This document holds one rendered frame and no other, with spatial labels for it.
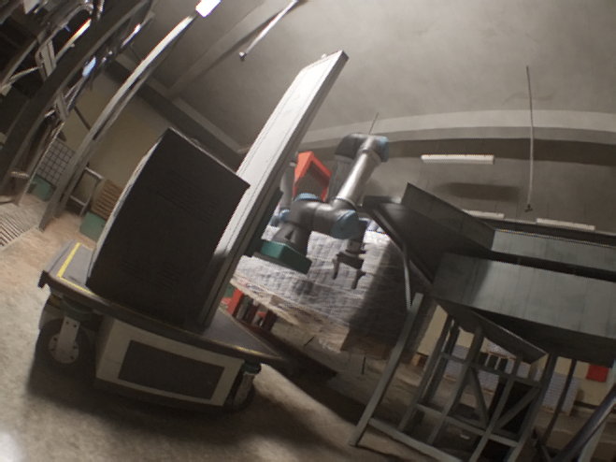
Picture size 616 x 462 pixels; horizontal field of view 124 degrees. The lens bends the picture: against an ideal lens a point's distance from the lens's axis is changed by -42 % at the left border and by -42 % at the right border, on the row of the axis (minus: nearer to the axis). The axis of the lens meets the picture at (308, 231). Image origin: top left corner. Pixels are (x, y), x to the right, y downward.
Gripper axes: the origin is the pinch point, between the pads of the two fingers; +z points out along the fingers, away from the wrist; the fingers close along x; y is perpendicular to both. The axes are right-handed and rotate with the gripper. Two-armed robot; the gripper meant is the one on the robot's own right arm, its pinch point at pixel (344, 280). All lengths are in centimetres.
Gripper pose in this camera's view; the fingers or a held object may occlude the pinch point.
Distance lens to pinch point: 143.0
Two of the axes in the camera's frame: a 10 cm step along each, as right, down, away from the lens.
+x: 6.6, 2.7, -7.0
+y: -7.1, -0.6, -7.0
